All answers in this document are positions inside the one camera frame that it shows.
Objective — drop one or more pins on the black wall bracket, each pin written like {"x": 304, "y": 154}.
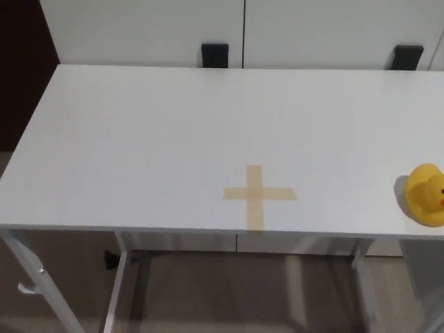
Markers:
{"x": 406, "y": 58}
{"x": 214, "y": 55}

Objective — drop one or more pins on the white metal desk frame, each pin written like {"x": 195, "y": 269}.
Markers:
{"x": 119, "y": 277}

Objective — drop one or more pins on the black floor object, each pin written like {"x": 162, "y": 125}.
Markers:
{"x": 110, "y": 260}

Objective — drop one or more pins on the left black wall bracket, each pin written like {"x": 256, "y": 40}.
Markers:
{"x": 214, "y": 55}

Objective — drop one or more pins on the beige tape cross marker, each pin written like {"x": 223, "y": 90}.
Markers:
{"x": 255, "y": 196}

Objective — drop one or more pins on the yellow rubber duck toy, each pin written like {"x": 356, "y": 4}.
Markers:
{"x": 421, "y": 194}

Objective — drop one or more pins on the right black wall bracket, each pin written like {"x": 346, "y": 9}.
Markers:
{"x": 406, "y": 58}

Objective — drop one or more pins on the white cabinet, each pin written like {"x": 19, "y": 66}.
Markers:
{"x": 312, "y": 31}

